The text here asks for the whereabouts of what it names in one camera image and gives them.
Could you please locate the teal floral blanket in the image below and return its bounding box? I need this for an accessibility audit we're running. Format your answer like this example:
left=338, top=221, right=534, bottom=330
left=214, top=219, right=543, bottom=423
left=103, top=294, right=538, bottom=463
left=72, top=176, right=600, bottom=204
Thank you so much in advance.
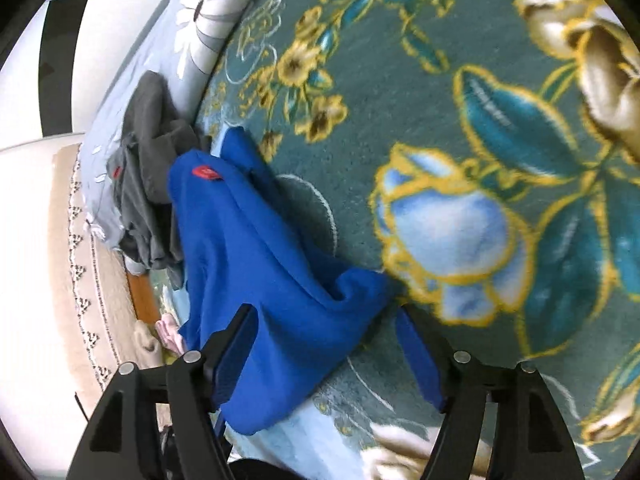
left=150, top=0, right=640, bottom=480

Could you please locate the wooden bed frame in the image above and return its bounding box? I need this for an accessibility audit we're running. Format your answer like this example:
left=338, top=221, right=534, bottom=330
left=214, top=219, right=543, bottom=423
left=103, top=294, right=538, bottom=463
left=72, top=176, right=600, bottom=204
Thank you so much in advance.
left=125, top=270, right=163, bottom=326

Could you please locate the grey sweatshirt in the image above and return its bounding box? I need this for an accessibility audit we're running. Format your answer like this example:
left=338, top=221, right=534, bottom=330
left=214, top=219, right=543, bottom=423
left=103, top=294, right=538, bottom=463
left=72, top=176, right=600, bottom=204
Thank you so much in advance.
left=107, top=71, right=213, bottom=273

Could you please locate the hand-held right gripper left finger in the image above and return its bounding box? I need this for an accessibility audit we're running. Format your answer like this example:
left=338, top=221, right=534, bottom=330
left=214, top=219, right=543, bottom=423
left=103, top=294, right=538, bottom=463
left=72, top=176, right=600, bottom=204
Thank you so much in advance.
left=65, top=302, right=258, bottom=480

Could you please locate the blue-grey daisy print quilt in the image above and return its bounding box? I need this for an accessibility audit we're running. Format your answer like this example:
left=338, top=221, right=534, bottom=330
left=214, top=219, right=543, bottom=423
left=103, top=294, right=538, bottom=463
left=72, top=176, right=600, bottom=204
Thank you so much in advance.
left=82, top=0, right=286, bottom=256

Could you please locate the folded pink garment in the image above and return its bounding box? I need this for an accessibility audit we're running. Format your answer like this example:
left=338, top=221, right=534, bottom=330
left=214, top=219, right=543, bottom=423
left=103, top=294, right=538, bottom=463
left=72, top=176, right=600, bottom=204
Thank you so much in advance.
left=155, top=315, right=186, bottom=353

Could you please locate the blue sweater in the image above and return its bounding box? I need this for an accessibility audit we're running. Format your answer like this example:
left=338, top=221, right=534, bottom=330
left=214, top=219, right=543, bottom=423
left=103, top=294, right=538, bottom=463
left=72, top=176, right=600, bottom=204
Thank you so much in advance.
left=167, top=127, right=393, bottom=436

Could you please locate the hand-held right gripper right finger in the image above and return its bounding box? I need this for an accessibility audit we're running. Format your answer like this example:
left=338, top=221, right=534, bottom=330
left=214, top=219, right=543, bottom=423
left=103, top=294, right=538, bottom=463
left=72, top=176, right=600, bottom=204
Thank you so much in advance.
left=392, top=305, right=586, bottom=480

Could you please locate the beige embroidered headboard cover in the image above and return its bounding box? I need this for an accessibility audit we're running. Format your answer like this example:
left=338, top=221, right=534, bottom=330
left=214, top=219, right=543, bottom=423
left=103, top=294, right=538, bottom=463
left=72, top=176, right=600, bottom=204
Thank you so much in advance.
left=47, top=142, right=166, bottom=431

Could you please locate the white wardrobe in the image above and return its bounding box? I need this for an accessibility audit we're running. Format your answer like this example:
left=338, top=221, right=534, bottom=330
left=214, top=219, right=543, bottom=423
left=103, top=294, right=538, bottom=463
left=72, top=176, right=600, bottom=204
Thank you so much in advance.
left=0, top=0, right=196, bottom=151

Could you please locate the folded beige garment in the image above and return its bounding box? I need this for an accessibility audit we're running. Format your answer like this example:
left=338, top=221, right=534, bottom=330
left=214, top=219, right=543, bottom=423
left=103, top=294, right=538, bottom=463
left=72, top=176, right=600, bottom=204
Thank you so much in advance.
left=132, top=320, right=166, bottom=368

